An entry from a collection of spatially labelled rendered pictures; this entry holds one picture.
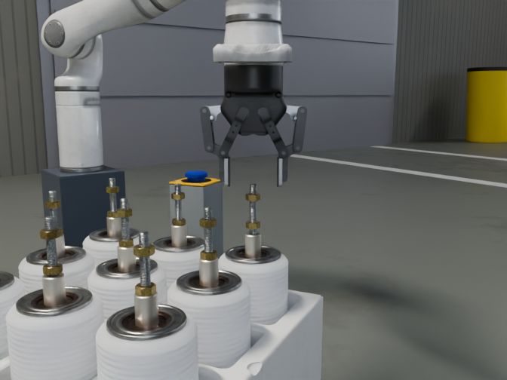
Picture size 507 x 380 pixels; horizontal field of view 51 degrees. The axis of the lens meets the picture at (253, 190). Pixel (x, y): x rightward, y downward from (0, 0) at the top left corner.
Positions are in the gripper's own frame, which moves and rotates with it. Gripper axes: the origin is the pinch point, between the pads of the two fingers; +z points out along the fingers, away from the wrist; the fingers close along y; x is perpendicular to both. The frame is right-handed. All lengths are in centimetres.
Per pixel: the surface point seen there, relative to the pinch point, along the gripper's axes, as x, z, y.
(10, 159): -227, 27, 143
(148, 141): -274, 20, 74
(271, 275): 4.2, 12.3, -2.5
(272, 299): 4.0, 15.6, -2.6
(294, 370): 6.8, 24.0, -5.4
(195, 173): -21.7, 3.0, 10.4
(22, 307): 18.8, 10.6, 23.1
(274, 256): 1.5, 10.6, -2.8
